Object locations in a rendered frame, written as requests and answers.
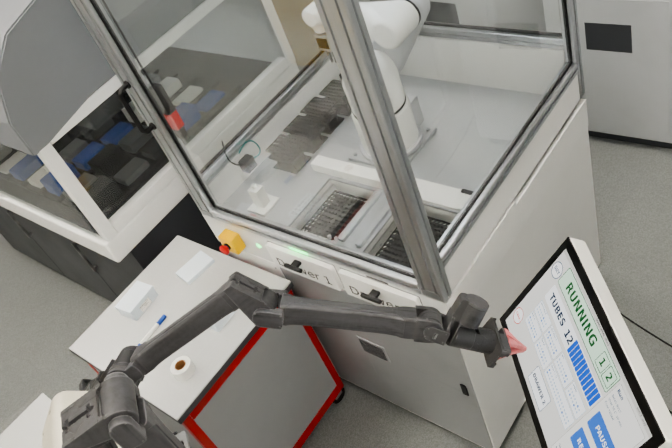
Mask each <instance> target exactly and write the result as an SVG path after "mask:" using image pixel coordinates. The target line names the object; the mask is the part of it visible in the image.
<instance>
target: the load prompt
mask: <svg viewBox="0 0 672 448"><path fill-rule="evenodd" d="M557 282H558V284H559V287H560V289H561V291H562V294H563V296H564V298H565V301H566V303H567V306H568V308H569V310H570V313H571V315H572V317H573V320H574V322H575V324H576V327H577V329H578V331H579V334H580V336H581V338H582V341H583V343H584V345H585V348H586V350H587V352H588V355H589V357H590V359H591V362H592V364H593V366H594V369H595V371H596V373H597V376H598V378H599V380H600V383H601V385H602V387H603V390H604V392H605V394H606V393H607V392H608V391H609V390H610V389H611V388H612V387H613V386H614V385H615V384H617V383H618V382H619V381H620V380H621V377H620V375H619V373H618V371H617V368H616V366H615V364H614V362H613V360H612V357H611V355H610V353H609V351H608V349H607V346H606V344H605V342H604V340H603V338H602V335H601V333H600V331H599V329H598V327H597V324H596V322H595V320H594V318H593V316H592V313H591V311H590V309H589V307H588V305H587V302H586V300H585V298H584V296H583V294H582V292H581V289H580V287H579V285H578V283H577V281H576V278H575V276H574V274H573V272H572V270H571V267H569V268H568V270H567V271H566V272H565V273H564V274H563V275H562V277H561V278H560V279H559V280H558V281H557Z"/></svg>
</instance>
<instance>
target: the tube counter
mask: <svg viewBox="0 0 672 448"><path fill-rule="evenodd" d="M560 337H561V339H562V342H563V344H564V347H565V349H566V352H567V354H568V357H569V359H570V362H571V364H572V367H573V369H574V372H575V374H576V377H577V379H578V382H579V384H580V387H581V389H582V392H583V394H584V397H585V399H586V402H587V404H588V407H589V409H590V408H591V407H592V406H593V405H594V404H595V403H596V402H597V401H598V400H599V399H600V398H601V397H602V395H601V393H600V390H599V388H598V385H597V383H596V381H595V378H594V376H593V374H592V371H591V369H590V366H589V364H588V362H587V359H586V357H585V355H584V352H583V350H582V348H581V345H580V343H579V340H578V338H577V336H576V333H575V331H574V329H573V326H572V324H570V325H569V327H568V328H567V329H566V330H565V331H564V332H563V333H562V334H561V335H560Z"/></svg>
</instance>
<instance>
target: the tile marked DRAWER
mask: <svg viewBox="0 0 672 448"><path fill-rule="evenodd" d="M528 380H529V383H530V386H531V389H532V392H533V395H534V398H535V401H536V404H537V407H538V409H539V412H541V411H542V410H543V409H544V408H545V407H546V406H547V405H548V404H549V403H550V402H551V398H550V395H549V392H548V389H547V387H546V384H545V381H544V378H543V376H542V373H541V370H540V367H539V365H538V366H537V367H536V368H535V369H534V370H533V371H532V372H531V373H530V375H529V376H528Z"/></svg>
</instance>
